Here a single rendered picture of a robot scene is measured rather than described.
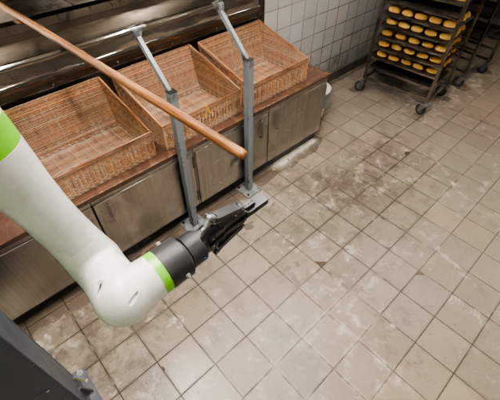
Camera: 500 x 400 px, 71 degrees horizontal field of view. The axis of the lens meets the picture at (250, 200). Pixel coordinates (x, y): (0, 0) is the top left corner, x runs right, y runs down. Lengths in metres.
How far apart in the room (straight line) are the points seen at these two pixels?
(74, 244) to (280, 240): 1.65
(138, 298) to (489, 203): 2.57
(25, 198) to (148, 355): 1.41
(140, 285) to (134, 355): 1.29
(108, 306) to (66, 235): 0.15
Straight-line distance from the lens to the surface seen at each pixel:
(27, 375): 1.42
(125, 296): 0.69
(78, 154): 2.09
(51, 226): 0.70
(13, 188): 0.64
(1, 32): 2.02
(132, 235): 2.12
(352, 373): 1.92
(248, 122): 2.14
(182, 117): 1.07
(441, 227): 2.60
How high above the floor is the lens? 1.78
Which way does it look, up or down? 47 degrees down
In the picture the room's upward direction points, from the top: straight up
